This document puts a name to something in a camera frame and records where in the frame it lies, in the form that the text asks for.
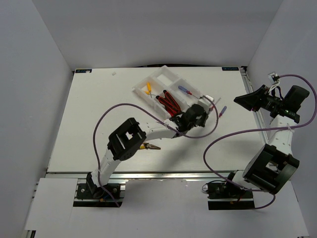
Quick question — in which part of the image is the blue screwdriver horizontal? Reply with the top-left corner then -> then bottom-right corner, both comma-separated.
178,85 -> 199,99

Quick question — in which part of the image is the yellow screwdriver long shaft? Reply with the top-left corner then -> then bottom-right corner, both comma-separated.
147,82 -> 153,98

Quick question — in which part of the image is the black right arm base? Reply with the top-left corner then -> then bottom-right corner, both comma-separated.
202,180 -> 255,211

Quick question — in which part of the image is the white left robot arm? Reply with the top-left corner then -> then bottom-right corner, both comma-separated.
86,104 -> 209,198

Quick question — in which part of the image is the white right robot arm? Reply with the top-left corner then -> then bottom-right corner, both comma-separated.
234,85 -> 309,194

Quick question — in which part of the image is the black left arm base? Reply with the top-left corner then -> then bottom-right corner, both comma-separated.
73,179 -> 125,208

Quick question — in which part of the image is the white compartment organizer tray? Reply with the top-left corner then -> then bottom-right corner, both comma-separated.
132,65 -> 204,125

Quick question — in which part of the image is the blue label right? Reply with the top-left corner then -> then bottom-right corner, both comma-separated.
221,66 -> 240,71

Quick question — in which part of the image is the blue label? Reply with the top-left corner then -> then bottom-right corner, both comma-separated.
75,69 -> 92,73
221,66 -> 240,71

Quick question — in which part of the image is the yellow pliers lower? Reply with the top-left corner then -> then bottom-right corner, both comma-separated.
139,143 -> 161,150

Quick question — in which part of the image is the blue label left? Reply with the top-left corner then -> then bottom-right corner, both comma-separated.
75,69 -> 92,73

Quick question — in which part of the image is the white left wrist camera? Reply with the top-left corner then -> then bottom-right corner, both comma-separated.
202,95 -> 214,107

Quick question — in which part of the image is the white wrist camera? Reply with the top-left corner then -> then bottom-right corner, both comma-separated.
202,95 -> 214,107
267,72 -> 279,85

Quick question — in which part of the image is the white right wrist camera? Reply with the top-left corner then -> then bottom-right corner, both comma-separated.
267,72 -> 279,85

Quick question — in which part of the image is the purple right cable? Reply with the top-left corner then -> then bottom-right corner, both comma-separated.
203,73 -> 317,210

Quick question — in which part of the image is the purple cable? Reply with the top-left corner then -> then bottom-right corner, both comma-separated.
92,95 -> 220,208
203,73 -> 317,210

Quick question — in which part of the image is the aluminium rail front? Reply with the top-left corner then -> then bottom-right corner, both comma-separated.
46,170 -> 238,181

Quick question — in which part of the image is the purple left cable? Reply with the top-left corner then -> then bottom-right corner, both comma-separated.
92,95 -> 220,208

